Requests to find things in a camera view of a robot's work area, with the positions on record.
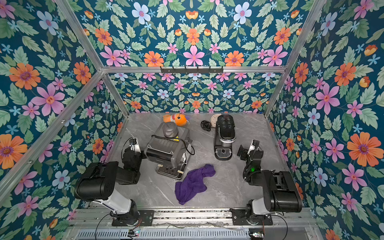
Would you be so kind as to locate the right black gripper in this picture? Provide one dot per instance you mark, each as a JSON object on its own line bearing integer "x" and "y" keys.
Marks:
{"x": 250, "y": 153}

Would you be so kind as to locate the orange plush fish toy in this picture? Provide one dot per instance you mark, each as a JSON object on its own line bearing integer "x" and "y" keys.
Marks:
{"x": 180, "y": 120}

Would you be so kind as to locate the round beige coaster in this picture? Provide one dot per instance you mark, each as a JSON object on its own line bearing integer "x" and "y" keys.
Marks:
{"x": 214, "y": 120}

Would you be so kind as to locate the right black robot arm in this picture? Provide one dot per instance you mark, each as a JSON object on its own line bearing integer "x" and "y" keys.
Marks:
{"x": 280, "y": 194}

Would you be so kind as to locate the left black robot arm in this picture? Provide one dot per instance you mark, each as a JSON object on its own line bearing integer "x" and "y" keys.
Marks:
{"x": 97, "y": 184}

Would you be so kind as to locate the black hook rail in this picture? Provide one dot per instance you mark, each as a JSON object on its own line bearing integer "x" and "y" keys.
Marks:
{"x": 191, "y": 70}

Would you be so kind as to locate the grey water tank lid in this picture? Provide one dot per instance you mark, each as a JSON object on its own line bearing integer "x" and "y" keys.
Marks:
{"x": 170, "y": 130}

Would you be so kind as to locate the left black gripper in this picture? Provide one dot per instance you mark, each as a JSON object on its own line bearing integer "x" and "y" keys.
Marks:
{"x": 132, "y": 154}

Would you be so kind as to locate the purple cleaning cloth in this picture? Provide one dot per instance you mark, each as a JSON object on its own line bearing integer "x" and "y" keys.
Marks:
{"x": 193, "y": 183}

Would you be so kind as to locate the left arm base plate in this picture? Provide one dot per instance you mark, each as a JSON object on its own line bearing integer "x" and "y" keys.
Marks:
{"x": 141, "y": 218}

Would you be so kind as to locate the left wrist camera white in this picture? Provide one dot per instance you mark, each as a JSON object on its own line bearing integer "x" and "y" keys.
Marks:
{"x": 134, "y": 145}

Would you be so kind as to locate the black capsule coffee machine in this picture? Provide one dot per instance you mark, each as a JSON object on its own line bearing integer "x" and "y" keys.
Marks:
{"x": 224, "y": 138}

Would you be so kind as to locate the aluminium front rail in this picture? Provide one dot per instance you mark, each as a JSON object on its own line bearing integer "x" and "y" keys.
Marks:
{"x": 192, "y": 217}

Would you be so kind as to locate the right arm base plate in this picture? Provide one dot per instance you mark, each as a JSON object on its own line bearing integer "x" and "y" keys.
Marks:
{"x": 243, "y": 217}

